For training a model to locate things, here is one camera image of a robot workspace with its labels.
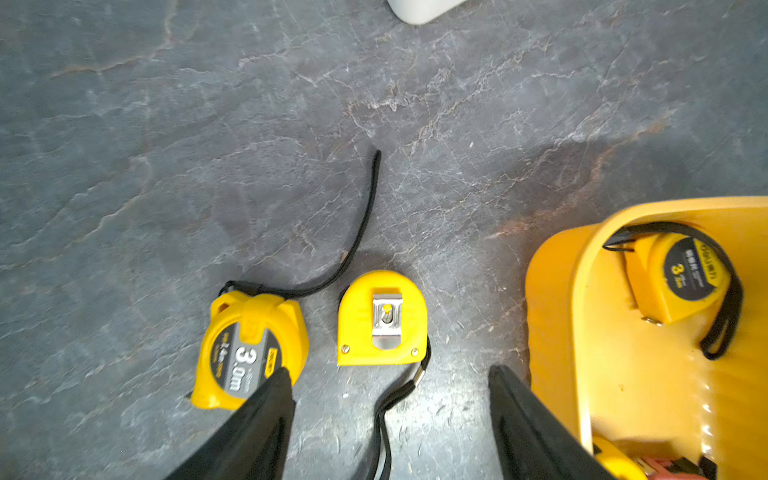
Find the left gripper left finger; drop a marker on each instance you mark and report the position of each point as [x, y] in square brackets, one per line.
[253, 442]

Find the white plastic lidded case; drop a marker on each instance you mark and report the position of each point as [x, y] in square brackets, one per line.
[420, 12]

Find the yellow tape measure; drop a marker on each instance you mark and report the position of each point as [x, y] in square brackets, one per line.
[256, 330]
[615, 461]
[382, 320]
[678, 273]

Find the pink object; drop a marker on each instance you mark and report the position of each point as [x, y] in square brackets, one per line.
[666, 469]

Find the yellow plastic storage bin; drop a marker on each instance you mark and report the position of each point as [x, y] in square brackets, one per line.
[605, 372]

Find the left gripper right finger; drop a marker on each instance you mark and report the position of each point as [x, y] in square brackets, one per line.
[531, 442]

